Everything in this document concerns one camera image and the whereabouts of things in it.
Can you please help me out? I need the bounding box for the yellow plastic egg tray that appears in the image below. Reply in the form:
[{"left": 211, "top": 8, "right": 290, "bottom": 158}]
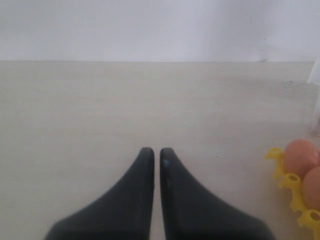
[{"left": 264, "top": 147, "right": 320, "bottom": 240}]

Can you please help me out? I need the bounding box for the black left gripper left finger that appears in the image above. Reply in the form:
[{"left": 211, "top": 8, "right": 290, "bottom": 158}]
[{"left": 45, "top": 147, "right": 155, "bottom": 240}]

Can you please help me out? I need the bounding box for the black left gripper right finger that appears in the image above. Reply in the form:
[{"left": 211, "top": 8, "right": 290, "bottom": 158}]
[{"left": 160, "top": 147, "right": 275, "bottom": 240}]

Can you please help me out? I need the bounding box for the clear plastic container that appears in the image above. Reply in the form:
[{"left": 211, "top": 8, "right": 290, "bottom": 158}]
[{"left": 307, "top": 57, "right": 320, "bottom": 137}]

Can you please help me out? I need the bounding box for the brown egg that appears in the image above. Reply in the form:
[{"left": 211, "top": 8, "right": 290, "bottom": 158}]
[
  {"left": 283, "top": 138, "right": 320, "bottom": 180},
  {"left": 301, "top": 166, "right": 320, "bottom": 212}
]

